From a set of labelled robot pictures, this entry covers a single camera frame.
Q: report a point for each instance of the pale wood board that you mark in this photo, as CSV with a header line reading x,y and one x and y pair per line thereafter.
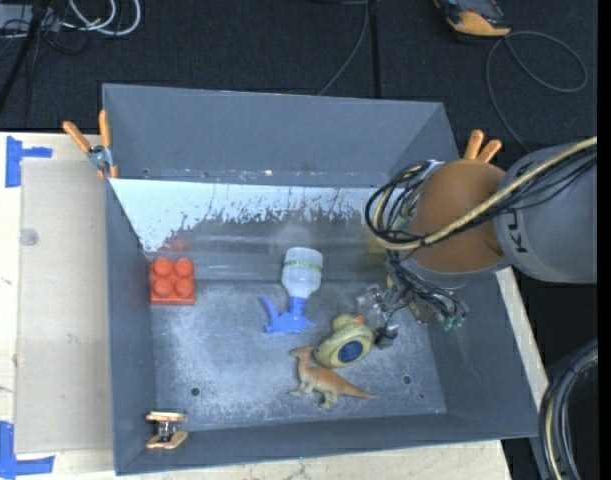
x,y
60,293

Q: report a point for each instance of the orange toy dinosaur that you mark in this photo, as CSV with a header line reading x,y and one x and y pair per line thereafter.
x,y
320,380

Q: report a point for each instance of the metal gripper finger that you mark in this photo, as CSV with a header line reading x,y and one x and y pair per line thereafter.
x,y
372,300
386,337

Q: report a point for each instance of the grey metal bin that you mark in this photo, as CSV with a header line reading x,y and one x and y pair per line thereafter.
x,y
235,368

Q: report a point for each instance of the yellow rubber duck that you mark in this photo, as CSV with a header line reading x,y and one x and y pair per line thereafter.
x,y
347,348

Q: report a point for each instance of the clear spray bottle blue trigger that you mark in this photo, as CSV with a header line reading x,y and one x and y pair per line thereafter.
x,y
300,278

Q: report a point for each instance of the orange toy brick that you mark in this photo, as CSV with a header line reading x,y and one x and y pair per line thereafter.
x,y
172,280

